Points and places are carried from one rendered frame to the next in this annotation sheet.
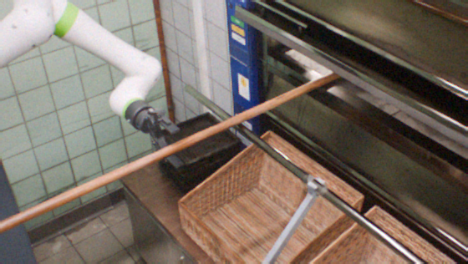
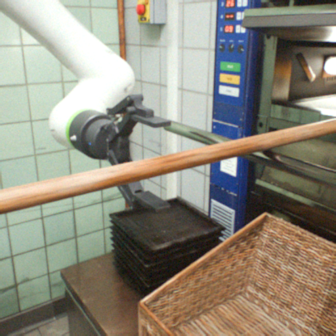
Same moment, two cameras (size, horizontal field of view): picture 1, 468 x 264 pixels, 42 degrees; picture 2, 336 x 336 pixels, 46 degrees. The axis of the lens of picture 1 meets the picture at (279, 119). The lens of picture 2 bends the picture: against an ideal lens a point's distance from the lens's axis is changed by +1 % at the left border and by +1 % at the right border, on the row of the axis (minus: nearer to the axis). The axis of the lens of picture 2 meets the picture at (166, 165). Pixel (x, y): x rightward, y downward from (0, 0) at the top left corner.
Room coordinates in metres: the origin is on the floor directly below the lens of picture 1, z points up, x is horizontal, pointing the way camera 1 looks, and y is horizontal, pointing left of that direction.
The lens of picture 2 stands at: (0.98, 0.28, 1.39)
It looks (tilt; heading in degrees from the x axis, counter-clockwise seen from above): 19 degrees down; 4
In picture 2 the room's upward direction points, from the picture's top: straight up
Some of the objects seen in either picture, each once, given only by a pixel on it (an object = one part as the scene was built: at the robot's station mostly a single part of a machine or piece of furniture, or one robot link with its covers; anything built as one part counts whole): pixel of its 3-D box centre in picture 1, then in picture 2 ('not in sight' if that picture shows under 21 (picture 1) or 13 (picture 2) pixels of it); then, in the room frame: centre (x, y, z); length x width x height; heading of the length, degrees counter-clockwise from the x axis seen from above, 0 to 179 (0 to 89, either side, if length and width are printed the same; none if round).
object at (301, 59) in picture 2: not in sight; (304, 67); (2.22, -0.06, 1.28); 0.09 x 0.02 x 0.09; 128
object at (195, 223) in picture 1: (267, 213); (285, 331); (1.74, 0.05, 0.72); 0.56 x 0.49 x 0.28; 39
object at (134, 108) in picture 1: (142, 114); (98, 134); (1.73, 0.47, 1.19); 0.12 x 0.06 x 0.09; 128
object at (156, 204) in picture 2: (175, 160); (151, 201); (1.56, 0.34, 1.12); 0.07 x 0.03 x 0.01; 38
